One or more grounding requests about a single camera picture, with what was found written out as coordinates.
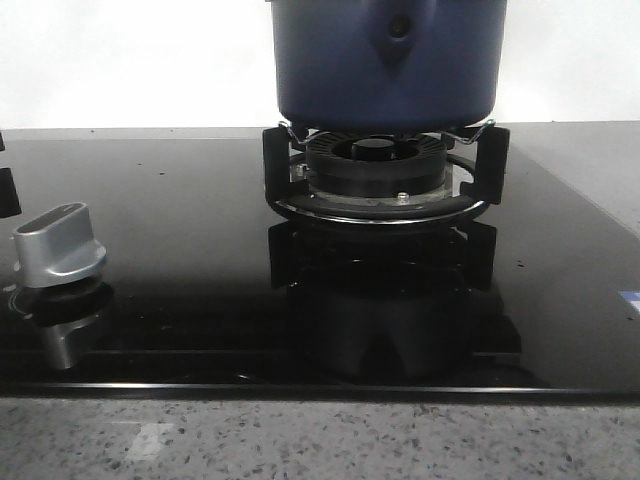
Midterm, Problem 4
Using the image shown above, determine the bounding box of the black glass gas stove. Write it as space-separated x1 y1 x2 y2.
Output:
1 127 639 404

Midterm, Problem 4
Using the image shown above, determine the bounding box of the black gas burner head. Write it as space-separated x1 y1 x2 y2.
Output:
305 132 447 198

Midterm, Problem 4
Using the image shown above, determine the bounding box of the black left burner grate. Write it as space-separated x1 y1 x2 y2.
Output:
0 130 24 220

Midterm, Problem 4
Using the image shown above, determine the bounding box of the silver stove control knob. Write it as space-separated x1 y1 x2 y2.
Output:
13 202 107 288

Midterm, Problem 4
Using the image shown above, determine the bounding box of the dark blue cooking pot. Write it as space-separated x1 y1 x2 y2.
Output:
270 0 507 133

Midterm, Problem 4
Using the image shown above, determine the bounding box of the black pot support grate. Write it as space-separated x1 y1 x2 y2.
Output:
262 121 510 228

